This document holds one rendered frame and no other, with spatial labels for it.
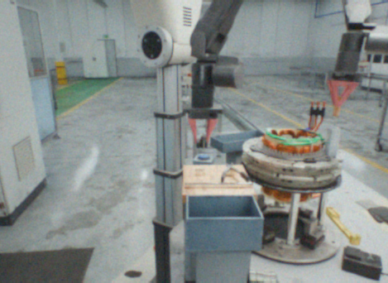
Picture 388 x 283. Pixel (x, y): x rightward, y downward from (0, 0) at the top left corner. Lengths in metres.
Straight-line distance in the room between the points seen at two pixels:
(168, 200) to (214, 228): 0.65
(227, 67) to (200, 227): 0.36
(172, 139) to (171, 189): 0.22
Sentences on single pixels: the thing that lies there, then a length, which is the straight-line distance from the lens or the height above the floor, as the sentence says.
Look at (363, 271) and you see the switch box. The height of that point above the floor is 0.80.
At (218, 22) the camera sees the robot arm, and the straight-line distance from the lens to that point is 0.69.
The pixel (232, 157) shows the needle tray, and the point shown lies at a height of 0.98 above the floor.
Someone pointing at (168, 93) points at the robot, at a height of 1.26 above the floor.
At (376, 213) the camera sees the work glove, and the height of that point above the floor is 0.80.
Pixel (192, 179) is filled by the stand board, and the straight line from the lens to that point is 0.81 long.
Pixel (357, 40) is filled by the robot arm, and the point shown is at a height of 1.44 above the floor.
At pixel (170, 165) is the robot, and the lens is 1.21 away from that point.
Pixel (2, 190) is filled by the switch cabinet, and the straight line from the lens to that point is 2.82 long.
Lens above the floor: 1.41
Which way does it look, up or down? 18 degrees down
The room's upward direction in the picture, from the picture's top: straight up
